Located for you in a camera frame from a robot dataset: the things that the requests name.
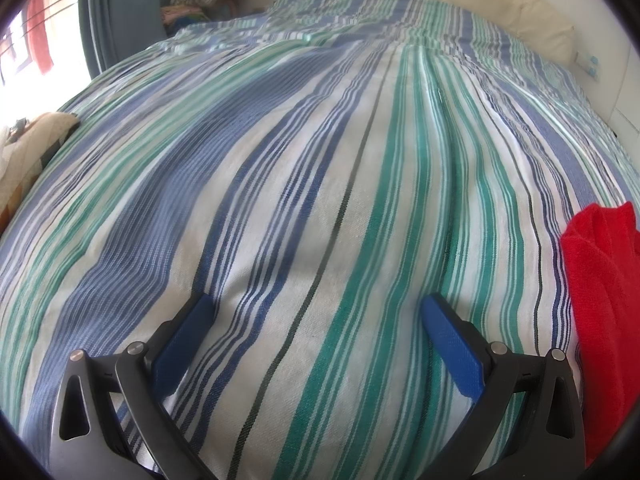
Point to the red hanging cloth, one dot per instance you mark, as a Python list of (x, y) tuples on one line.
[(40, 30)]

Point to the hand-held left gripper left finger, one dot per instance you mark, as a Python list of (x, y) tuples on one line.
[(182, 347)]

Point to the wall socket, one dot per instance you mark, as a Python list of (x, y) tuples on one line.
[(589, 62)]

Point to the blue curtain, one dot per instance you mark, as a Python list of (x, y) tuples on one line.
[(120, 10)]

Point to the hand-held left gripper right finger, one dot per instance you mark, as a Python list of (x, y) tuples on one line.
[(450, 345)]

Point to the striped bedspread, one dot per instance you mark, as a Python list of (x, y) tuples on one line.
[(300, 160)]

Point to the red knit sweater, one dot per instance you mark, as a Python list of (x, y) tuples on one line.
[(605, 310)]

